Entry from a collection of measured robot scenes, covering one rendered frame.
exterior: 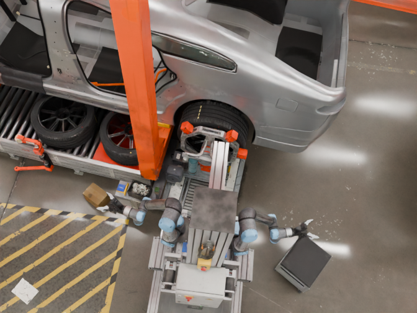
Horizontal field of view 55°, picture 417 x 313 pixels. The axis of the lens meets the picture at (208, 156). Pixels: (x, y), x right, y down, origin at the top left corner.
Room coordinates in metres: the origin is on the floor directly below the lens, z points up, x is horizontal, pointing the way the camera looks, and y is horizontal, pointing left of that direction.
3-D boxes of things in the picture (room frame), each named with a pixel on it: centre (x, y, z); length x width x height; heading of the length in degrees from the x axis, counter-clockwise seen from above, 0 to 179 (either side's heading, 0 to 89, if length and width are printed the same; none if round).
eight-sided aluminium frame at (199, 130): (1.88, 0.01, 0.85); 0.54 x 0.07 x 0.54; 85
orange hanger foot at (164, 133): (2.02, 0.51, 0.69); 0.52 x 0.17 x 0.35; 175
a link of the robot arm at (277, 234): (1.00, -0.61, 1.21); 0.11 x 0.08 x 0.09; 105
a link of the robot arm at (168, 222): (0.92, 0.21, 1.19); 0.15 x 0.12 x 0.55; 167
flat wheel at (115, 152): (2.15, 0.84, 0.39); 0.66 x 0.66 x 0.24
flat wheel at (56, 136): (2.22, 1.60, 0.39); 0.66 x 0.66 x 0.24
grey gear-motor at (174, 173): (1.94, 0.31, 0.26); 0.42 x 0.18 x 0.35; 175
